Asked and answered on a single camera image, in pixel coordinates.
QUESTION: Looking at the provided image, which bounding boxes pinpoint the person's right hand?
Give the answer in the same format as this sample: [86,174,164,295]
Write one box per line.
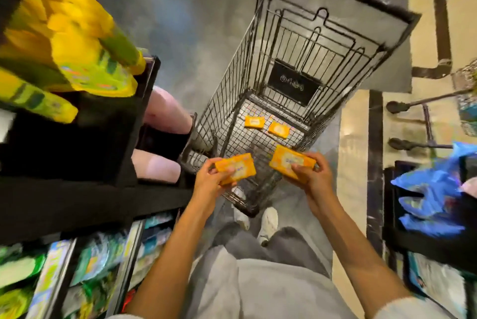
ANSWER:
[291,152,336,215]

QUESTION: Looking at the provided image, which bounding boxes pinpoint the person's left hand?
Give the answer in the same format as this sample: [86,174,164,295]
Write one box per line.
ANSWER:
[190,157,239,219]

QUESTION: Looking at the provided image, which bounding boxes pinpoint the yellow soap box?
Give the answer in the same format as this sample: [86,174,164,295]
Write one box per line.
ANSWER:
[215,152,257,185]
[243,115,266,130]
[269,144,318,180]
[267,121,291,139]

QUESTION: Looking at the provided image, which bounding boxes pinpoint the black wire shopping cart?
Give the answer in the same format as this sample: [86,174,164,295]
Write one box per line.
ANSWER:
[179,0,422,219]

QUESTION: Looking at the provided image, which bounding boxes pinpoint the black store shelf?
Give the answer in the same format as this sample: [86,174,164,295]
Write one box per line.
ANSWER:
[0,54,196,319]

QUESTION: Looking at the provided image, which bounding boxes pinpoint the person's right forearm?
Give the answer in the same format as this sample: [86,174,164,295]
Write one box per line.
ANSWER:
[313,196,414,319]

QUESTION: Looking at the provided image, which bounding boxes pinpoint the person's left forearm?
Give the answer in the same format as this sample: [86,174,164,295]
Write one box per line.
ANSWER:
[125,203,225,319]

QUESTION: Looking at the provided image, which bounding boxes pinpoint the person's left foot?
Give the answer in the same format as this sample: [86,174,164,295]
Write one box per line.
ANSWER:
[233,207,250,231]

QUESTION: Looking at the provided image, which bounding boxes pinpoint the person's foot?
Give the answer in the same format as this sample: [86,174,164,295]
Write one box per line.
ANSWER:
[257,207,280,247]
[233,207,250,231]

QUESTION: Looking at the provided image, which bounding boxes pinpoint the person's right foot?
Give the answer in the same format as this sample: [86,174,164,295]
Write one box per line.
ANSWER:
[257,207,280,247]

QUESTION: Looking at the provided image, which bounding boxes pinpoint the gray trousers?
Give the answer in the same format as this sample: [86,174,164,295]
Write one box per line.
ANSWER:
[212,222,330,280]

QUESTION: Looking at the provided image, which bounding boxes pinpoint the blue plastic bags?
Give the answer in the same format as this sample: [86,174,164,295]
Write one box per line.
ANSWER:
[391,142,477,238]

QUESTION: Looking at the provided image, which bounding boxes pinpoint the pile of green white pouches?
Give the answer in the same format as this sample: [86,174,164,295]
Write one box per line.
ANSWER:
[61,229,129,319]

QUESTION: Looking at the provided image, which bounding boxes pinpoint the black display rack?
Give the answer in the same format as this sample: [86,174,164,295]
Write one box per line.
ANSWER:
[382,157,477,319]

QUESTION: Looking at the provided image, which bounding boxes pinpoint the blue white product packs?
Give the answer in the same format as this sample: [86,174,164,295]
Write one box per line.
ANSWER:
[406,251,469,319]

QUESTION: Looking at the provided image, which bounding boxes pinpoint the row of green yellow bottles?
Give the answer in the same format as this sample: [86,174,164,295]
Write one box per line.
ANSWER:
[0,0,147,124]

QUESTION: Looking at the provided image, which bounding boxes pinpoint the green lidded wipe tub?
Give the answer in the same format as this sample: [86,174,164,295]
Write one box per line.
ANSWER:
[0,285,34,319]
[0,246,47,290]

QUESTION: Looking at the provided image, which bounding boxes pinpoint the wire basket trolley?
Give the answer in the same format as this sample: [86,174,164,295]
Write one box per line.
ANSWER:
[385,57,477,153]

